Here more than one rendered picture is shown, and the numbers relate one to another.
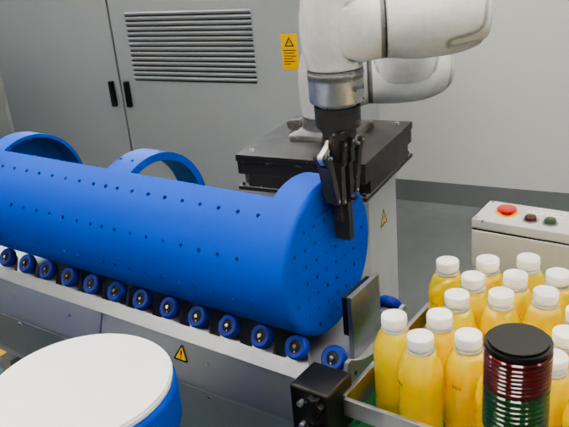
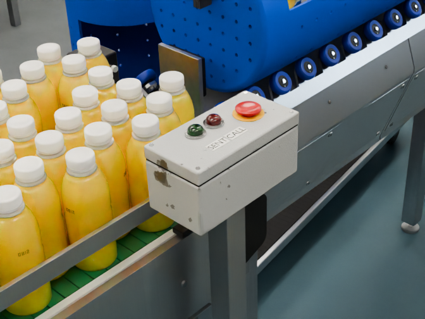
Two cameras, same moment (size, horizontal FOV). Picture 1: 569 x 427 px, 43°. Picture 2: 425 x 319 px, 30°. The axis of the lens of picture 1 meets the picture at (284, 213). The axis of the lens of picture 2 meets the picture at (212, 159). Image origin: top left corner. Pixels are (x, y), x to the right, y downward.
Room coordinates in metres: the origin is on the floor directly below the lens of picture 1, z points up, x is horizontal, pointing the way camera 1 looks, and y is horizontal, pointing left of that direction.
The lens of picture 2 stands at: (1.32, -1.36, 1.64)
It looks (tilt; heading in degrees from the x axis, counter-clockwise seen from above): 33 degrees down; 98
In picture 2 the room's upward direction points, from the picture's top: 2 degrees counter-clockwise
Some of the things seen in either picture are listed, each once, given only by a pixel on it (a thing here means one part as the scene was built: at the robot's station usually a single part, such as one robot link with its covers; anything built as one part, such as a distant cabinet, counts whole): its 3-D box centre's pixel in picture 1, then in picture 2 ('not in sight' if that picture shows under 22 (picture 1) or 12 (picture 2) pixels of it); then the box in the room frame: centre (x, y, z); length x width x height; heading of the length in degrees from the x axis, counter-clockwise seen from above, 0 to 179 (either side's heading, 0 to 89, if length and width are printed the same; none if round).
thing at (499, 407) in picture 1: (515, 402); not in sight; (0.58, -0.21, 1.18); 0.06 x 0.06 x 0.05
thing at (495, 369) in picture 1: (517, 364); not in sight; (0.58, -0.21, 1.23); 0.06 x 0.06 x 0.04
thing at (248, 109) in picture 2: (506, 209); (248, 109); (1.24, -0.42, 1.11); 0.04 x 0.04 x 0.01
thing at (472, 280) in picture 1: (472, 280); (128, 88); (1.04, -0.30, 1.07); 0.04 x 0.04 x 0.02
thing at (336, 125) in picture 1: (339, 130); not in sight; (1.13, -0.10, 1.32); 0.08 x 0.07 x 0.09; 143
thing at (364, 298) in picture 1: (361, 315); (184, 81); (1.10, -0.12, 0.99); 0.10 x 0.02 x 0.12; 143
